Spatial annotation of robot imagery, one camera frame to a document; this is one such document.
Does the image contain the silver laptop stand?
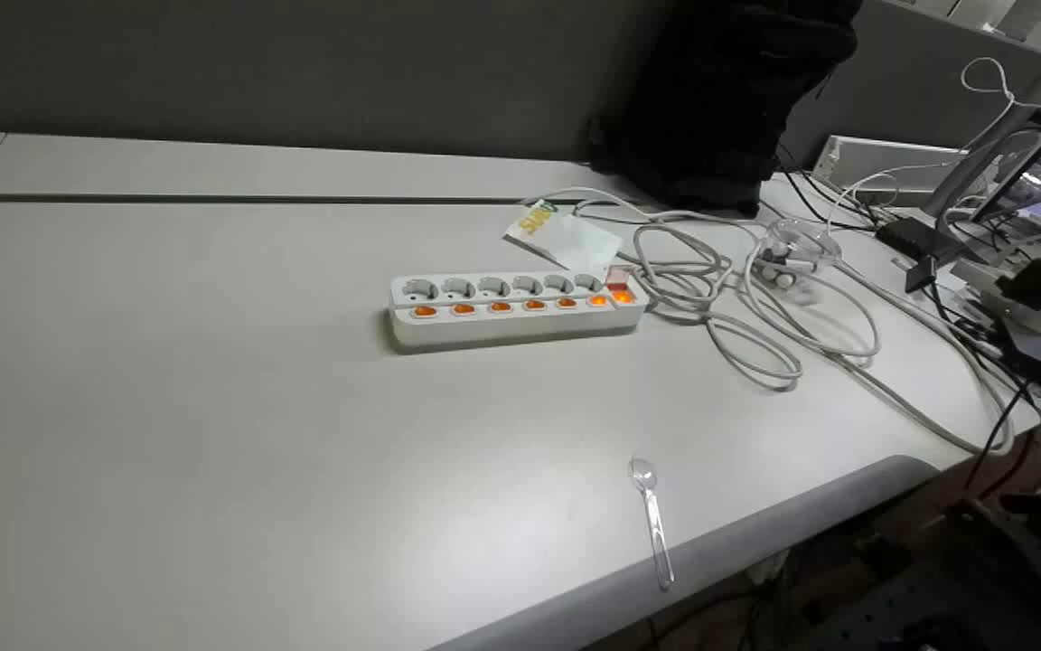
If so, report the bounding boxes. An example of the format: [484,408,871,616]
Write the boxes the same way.
[925,96,1041,225]

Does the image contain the white power strip orange switches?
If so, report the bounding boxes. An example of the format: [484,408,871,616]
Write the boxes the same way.
[387,264,648,353]

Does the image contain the black power brick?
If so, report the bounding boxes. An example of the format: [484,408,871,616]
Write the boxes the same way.
[874,214,972,295]

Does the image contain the black fabric bag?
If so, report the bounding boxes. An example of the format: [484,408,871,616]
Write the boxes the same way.
[583,0,868,222]

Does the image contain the white power strip cable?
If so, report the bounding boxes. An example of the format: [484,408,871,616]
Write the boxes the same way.
[518,189,1019,458]

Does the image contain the thin black cable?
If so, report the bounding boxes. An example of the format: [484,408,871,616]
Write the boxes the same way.
[925,281,1041,499]

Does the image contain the clear plastic spoon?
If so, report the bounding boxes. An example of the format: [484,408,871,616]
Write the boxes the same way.
[624,455,678,592]

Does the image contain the thin white looped cable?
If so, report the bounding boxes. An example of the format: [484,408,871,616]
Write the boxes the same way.
[959,52,1019,115]

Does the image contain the white paper packet yellow label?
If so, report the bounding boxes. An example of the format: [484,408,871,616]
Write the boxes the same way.
[501,194,628,279]

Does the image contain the white rectangular box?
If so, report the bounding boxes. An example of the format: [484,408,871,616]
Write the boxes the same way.
[811,129,972,202]

